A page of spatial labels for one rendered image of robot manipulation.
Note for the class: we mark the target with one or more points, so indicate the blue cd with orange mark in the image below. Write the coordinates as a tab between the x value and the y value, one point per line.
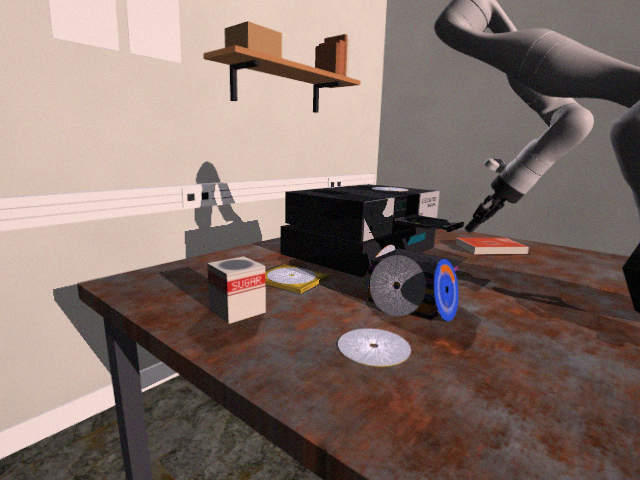
446	303

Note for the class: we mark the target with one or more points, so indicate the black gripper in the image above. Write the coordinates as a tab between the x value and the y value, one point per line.
503	192

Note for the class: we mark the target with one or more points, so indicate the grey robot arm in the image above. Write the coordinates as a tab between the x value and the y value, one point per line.
556	66

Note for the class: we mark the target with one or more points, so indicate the red paperback book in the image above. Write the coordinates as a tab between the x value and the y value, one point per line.
491	246

